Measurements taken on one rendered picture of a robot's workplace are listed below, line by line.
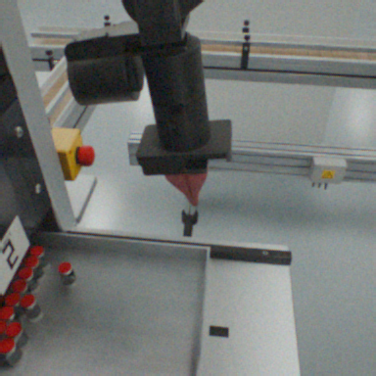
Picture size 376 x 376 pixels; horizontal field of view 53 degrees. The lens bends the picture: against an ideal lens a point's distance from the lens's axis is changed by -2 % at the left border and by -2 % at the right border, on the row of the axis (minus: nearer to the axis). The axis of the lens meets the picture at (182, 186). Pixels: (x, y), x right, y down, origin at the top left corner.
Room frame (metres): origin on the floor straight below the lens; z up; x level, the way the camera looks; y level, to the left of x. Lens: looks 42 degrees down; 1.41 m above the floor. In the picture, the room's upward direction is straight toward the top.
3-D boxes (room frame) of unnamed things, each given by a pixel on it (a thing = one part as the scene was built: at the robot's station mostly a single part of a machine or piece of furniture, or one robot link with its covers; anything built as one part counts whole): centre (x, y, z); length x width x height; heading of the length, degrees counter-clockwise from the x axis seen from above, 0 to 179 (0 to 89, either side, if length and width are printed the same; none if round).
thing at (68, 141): (0.56, 0.23, 0.99); 0.08 x 0.07 x 0.07; 83
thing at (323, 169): (1.11, -0.55, 0.50); 0.12 x 0.05 x 0.09; 83
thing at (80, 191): (0.58, 0.27, 0.87); 0.14 x 0.13 x 0.02; 83
